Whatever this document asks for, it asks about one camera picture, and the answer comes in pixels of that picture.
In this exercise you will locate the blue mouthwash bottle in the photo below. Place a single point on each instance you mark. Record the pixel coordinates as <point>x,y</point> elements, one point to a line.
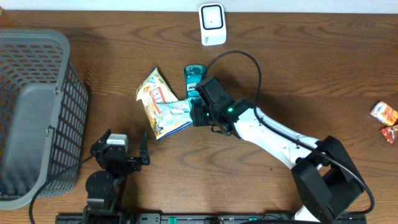
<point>193,74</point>

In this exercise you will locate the white barcode scanner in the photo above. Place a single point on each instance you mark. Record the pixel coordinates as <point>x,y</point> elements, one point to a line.
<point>212,24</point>

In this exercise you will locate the pale green wipes pack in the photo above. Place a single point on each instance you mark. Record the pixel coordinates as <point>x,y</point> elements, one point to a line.
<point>174,115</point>

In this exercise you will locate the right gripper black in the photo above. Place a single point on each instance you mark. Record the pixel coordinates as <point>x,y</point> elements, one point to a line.
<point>197,119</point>

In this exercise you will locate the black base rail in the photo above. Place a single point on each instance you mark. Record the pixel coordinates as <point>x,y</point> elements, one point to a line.
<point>155,218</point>

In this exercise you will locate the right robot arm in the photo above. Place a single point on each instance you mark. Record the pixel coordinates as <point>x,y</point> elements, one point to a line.
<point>326,177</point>

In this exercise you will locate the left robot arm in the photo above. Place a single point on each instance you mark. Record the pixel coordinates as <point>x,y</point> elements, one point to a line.
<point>105,187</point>

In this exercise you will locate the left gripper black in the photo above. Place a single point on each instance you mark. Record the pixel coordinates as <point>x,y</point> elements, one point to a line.
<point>135,163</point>

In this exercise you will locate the orange Kleenex tissue pack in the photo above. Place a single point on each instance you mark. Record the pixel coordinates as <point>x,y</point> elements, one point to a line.
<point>384,113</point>

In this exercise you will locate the red Top snack bar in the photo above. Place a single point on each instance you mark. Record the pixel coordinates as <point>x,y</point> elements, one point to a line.
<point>390,133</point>

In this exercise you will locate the yellow snack bag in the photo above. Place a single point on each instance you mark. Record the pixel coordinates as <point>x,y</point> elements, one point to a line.
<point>154,90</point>

